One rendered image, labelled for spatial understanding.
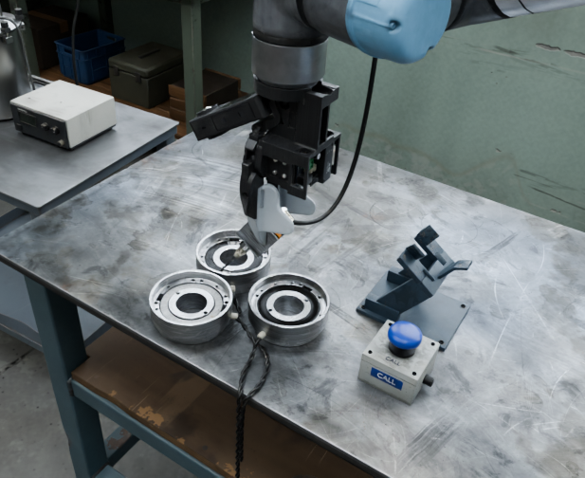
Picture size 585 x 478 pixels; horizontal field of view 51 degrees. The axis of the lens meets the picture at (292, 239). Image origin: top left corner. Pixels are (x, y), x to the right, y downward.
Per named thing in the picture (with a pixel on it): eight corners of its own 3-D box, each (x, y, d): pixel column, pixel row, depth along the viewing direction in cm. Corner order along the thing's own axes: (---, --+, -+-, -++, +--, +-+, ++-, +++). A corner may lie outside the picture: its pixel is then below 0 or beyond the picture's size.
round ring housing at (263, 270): (199, 249, 92) (198, 228, 90) (268, 251, 93) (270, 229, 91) (193, 297, 84) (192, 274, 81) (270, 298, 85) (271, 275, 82)
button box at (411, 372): (356, 379, 74) (361, 351, 71) (382, 344, 79) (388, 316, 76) (418, 411, 71) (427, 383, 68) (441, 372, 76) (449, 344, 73)
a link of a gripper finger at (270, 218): (283, 268, 71) (291, 198, 66) (241, 249, 74) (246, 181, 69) (297, 257, 74) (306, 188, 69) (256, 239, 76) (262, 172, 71)
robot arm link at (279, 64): (236, 35, 59) (282, 15, 65) (236, 80, 62) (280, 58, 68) (302, 53, 56) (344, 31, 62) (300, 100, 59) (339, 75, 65)
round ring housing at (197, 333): (138, 340, 77) (136, 317, 74) (167, 286, 85) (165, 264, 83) (220, 355, 76) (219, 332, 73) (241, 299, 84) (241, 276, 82)
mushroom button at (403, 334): (376, 362, 73) (382, 333, 70) (391, 342, 76) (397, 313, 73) (407, 377, 71) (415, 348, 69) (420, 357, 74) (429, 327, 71)
